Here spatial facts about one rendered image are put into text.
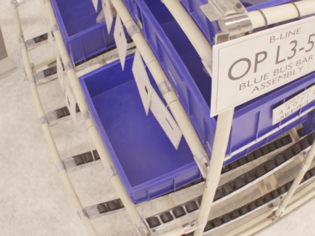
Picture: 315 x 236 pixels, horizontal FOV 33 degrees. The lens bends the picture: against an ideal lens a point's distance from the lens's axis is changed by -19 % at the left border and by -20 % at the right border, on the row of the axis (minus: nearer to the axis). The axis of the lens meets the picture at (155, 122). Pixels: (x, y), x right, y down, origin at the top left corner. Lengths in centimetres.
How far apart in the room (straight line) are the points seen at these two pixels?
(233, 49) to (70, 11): 123
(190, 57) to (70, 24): 63
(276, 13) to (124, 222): 169
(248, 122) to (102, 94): 65
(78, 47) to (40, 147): 86
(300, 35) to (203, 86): 55
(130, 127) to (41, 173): 87
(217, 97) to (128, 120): 82
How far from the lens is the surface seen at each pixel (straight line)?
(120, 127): 179
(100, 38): 186
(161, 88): 147
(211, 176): 134
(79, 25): 200
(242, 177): 176
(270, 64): 99
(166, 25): 155
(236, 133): 131
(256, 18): 87
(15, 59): 289
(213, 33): 102
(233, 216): 207
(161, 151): 175
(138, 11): 152
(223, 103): 102
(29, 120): 269
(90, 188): 251
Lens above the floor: 233
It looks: 63 degrees down
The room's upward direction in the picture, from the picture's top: 1 degrees counter-clockwise
